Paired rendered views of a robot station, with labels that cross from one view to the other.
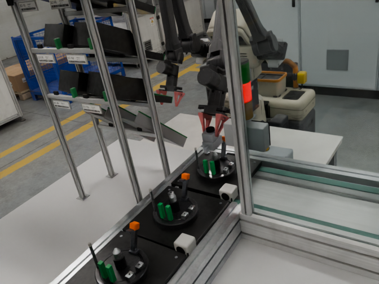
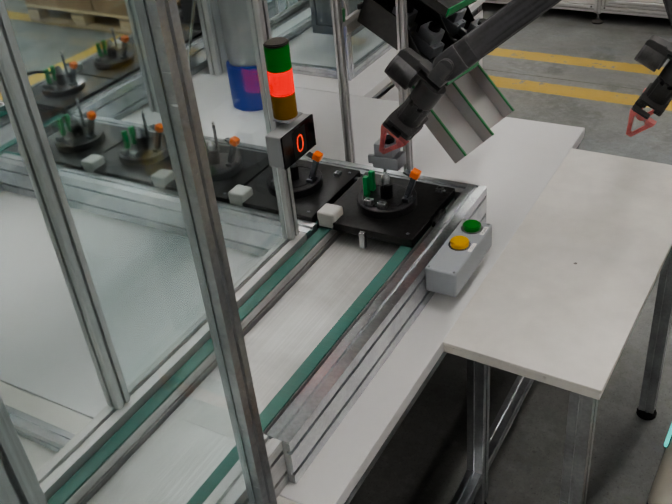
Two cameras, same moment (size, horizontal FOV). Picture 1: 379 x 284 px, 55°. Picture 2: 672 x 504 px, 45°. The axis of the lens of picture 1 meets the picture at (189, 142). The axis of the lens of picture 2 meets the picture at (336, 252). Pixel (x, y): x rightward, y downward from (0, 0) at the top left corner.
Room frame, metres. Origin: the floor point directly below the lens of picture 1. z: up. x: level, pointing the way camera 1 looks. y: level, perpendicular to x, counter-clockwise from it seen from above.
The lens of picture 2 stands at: (0.83, -1.70, 1.95)
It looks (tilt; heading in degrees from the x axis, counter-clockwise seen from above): 34 degrees down; 85
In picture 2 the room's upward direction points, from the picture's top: 6 degrees counter-clockwise
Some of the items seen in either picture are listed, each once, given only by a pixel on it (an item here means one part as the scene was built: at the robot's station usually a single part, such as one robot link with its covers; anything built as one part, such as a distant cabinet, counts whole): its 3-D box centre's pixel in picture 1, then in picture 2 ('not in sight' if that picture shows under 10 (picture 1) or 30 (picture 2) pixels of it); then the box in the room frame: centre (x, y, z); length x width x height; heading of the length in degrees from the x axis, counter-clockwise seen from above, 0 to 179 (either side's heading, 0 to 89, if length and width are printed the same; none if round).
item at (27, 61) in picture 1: (71, 57); not in sight; (5.79, 1.57, 0.49); 1.26 x 0.87 x 0.98; 142
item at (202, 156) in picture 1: (217, 173); (387, 206); (1.10, -0.08, 0.96); 0.24 x 0.24 x 0.02; 52
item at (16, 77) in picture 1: (37, 74); not in sight; (6.32, 2.37, 0.20); 1.20 x 0.80 x 0.41; 140
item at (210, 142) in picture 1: (210, 138); (384, 150); (1.10, -0.07, 1.10); 0.08 x 0.04 x 0.07; 143
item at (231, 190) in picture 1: (228, 192); (330, 216); (0.96, -0.10, 0.97); 0.05 x 0.05 x 0.04; 52
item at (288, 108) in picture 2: not in sight; (284, 104); (0.89, -0.16, 1.28); 0.05 x 0.05 x 0.05
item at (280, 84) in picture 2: not in sight; (280, 80); (0.89, -0.16, 1.33); 0.05 x 0.05 x 0.05
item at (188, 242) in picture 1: (173, 203); (292, 169); (0.90, 0.08, 1.01); 0.24 x 0.24 x 0.13; 52
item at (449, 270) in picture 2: not in sight; (459, 256); (1.22, -0.28, 0.93); 0.21 x 0.07 x 0.06; 52
